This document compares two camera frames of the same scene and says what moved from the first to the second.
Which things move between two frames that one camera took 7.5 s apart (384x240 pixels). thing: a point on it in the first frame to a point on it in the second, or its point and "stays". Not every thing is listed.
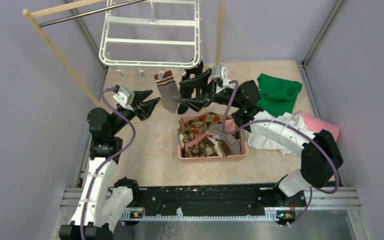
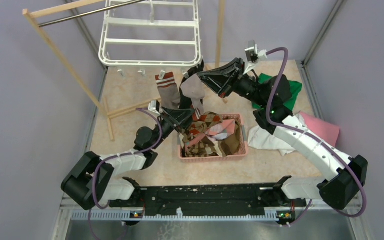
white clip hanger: x=152 y=34 stays
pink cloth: x=315 y=124 stays
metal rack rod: x=59 y=20 stays
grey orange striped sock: x=169 y=92 stays
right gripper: x=197 y=103 to x=221 y=80
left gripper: x=146 y=107 to x=181 y=118
